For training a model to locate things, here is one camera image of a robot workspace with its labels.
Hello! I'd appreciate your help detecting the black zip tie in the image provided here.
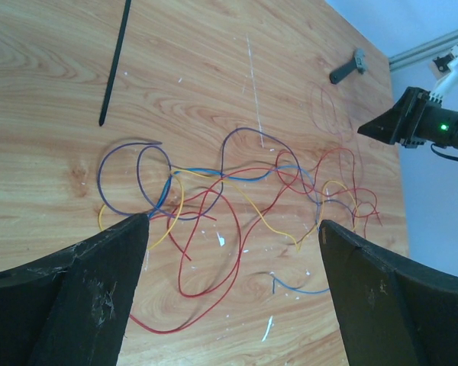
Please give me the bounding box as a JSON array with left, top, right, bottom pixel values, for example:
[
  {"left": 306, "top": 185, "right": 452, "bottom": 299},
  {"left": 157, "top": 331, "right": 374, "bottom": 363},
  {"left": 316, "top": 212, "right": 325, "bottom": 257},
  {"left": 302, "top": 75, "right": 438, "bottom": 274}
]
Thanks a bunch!
[{"left": 98, "top": 0, "right": 132, "bottom": 127}]

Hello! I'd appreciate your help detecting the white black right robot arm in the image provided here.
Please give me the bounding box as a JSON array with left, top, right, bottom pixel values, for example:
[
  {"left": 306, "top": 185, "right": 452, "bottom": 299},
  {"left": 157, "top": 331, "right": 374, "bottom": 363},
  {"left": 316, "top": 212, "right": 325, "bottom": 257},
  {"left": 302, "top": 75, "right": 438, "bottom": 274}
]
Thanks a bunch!
[{"left": 357, "top": 87, "right": 458, "bottom": 162}]

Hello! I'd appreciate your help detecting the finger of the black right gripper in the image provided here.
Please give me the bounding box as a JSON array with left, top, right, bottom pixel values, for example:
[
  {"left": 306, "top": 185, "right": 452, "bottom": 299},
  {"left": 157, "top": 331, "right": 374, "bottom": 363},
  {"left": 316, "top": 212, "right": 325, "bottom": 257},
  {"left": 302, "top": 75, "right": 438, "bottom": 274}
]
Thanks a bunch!
[{"left": 357, "top": 89, "right": 412, "bottom": 145}]

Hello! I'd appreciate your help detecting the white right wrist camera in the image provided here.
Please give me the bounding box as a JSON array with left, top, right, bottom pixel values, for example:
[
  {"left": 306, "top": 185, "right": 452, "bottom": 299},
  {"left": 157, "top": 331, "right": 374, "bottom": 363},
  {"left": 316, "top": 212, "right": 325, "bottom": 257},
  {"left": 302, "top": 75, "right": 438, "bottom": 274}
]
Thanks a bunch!
[{"left": 429, "top": 43, "right": 458, "bottom": 103}]

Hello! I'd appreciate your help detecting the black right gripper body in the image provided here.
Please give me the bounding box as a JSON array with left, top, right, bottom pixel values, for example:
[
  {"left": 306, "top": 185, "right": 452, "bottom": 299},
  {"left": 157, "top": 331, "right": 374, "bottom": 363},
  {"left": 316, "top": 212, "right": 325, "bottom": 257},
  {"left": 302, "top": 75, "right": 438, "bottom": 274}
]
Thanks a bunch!
[{"left": 394, "top": 87, "right": 434, "bottom": 149}]

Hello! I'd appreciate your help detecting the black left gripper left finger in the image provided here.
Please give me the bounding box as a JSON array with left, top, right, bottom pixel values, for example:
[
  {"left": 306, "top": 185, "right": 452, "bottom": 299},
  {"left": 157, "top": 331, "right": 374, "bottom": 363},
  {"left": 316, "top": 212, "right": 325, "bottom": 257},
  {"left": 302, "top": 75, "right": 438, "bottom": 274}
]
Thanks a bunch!
[{"left": 0, "top": 213, "right": 149, "bottom": 365}]

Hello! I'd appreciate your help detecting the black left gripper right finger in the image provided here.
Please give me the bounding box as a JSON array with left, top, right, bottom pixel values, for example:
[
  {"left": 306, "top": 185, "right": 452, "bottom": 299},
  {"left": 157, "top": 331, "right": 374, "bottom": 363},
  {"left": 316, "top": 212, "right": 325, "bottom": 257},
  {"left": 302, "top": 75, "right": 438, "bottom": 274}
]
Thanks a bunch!
[{"left": 319, "top": 220, "right": 458, "bottom": 365}]

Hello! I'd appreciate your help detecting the adjustable wrench black handle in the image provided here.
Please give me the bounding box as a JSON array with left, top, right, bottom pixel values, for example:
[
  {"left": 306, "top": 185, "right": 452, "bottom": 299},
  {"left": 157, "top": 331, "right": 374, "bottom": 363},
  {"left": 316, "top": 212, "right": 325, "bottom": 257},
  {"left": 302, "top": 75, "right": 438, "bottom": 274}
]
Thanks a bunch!
[{"left": 329, "top": 49, "right": 368, "bottom": 85}]

